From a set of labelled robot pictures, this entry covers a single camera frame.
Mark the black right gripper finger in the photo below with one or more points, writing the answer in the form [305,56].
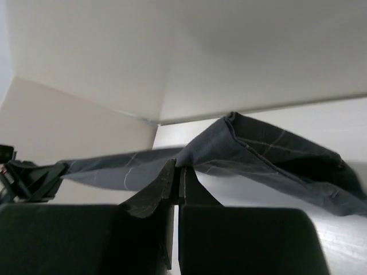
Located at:
[217,239]

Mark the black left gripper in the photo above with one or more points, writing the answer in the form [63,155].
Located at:
[134,237]

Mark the dark grey checked cloth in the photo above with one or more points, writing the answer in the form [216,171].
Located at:
[238,145]

